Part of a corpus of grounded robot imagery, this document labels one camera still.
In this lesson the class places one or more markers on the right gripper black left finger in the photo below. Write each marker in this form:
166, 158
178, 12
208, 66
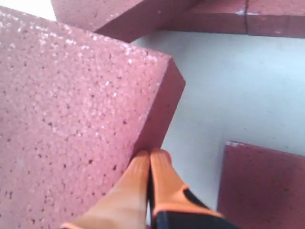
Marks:
125, 205

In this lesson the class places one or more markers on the red brick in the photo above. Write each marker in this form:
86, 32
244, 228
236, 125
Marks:
262, 188
213, 16
125, 20
74, 107
279, 18

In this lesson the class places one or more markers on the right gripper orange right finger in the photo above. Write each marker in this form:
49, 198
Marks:
173, 205

